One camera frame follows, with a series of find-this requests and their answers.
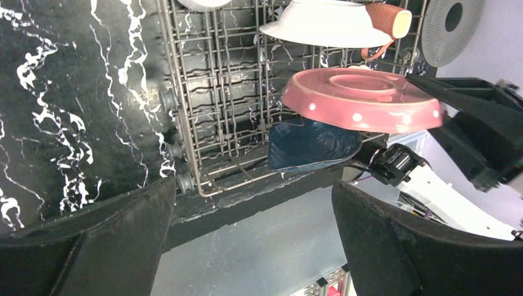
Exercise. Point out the pink mug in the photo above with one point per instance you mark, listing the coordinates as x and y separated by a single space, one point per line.
392 20

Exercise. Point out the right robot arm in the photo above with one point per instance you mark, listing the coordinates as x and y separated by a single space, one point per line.
397 165

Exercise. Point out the maroon plate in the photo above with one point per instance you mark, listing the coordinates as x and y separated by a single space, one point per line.
362 100

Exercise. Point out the dark blue plate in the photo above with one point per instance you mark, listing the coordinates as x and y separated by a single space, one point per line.
302 144

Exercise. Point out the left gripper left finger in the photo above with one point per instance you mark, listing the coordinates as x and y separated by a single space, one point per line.
112 247

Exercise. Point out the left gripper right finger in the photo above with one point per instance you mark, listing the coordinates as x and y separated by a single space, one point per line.
392 252

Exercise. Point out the grey wire dish rack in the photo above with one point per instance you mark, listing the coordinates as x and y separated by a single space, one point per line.
226 82

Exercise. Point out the grey filament spool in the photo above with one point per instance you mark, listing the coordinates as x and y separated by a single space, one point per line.
448 26

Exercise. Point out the patterned white bowl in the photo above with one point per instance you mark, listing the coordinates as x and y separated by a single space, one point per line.
204 5

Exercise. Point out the white plate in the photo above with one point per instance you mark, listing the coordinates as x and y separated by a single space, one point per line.
340 24

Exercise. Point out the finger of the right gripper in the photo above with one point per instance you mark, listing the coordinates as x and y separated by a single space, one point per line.
485 101
484 156

